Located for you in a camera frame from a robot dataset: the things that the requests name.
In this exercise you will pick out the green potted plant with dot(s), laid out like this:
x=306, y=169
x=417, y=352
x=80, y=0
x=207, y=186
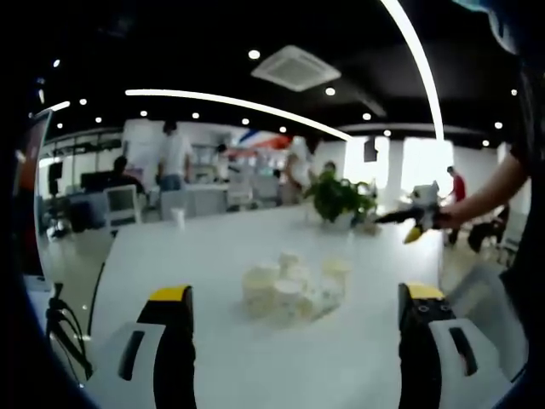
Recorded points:
x=338, y=198

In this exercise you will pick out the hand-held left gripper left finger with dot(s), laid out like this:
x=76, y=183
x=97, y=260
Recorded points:
x=172, y=341

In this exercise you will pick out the black speaker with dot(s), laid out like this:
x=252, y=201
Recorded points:
x=55, y=175

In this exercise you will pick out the ceiling air conditioner vent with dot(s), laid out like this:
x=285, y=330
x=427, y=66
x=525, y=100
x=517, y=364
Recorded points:
x=296, y=68

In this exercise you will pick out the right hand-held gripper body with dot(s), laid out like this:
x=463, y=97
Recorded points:
x=427, y=202

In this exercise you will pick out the curved ceiling light strip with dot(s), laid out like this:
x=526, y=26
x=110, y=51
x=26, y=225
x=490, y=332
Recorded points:
x=421, y=64

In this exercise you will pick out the white table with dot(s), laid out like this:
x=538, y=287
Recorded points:
x=255, y=362

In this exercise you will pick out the long ceiling light strip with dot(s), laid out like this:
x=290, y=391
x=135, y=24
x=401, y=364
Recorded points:
x=238, y=104

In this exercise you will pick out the person's right hand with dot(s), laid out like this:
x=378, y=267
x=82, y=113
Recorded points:
x=449, y=219

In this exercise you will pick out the white chair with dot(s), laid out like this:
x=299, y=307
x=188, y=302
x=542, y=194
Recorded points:
x=122, y=206

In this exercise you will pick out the black monitor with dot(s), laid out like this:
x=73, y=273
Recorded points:
x=95, y=180

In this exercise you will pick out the black tripod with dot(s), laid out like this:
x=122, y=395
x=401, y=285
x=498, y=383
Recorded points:
x=64, y=328

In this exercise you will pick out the tall white cup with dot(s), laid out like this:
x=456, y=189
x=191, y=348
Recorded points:
x=179, y=218

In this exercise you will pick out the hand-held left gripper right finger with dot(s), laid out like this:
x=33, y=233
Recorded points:
x=419, y=341

